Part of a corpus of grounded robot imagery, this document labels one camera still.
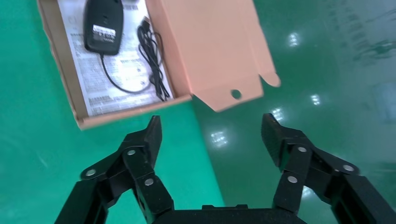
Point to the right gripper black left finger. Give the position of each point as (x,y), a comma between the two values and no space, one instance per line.
(139,167)

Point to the orange cardboard box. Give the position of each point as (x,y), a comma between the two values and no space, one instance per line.
(210,46)

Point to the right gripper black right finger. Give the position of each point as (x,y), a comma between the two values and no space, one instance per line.
(297,160)

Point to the white printed instruction sheet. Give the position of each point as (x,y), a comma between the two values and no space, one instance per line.
(92,77)

